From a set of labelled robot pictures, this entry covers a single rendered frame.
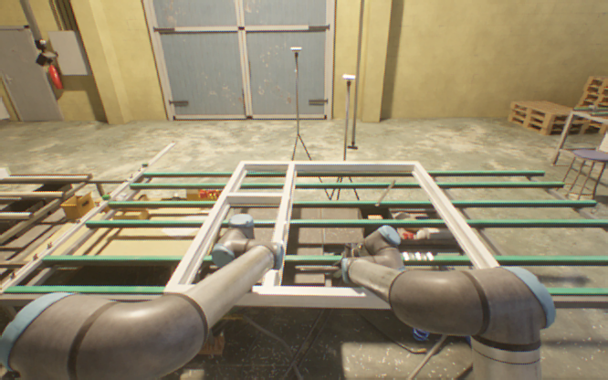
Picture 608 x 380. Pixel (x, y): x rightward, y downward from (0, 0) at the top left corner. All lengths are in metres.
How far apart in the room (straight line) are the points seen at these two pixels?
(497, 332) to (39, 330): 0.73
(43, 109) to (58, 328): 9.60
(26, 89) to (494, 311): 10.10
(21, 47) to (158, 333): 9.55
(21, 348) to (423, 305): 0.63
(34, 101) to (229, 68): 4.98
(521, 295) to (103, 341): 0.67
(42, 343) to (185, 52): 7.57
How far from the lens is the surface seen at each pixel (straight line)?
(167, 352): 0.54
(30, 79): 10.02
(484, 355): 0.72
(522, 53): 8.91
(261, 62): 7.53
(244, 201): 2.08
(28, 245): 2.83
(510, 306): 0.67
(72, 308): 0.59
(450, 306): 0.62
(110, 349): 0.53
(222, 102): 7.87
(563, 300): 1.79
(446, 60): 8.14
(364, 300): 1.36
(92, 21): 8.40
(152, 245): 2.31
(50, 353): 0.58
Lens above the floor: 1.90
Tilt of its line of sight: 27 degrees down
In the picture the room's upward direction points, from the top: 1 degrees counter-clockwise
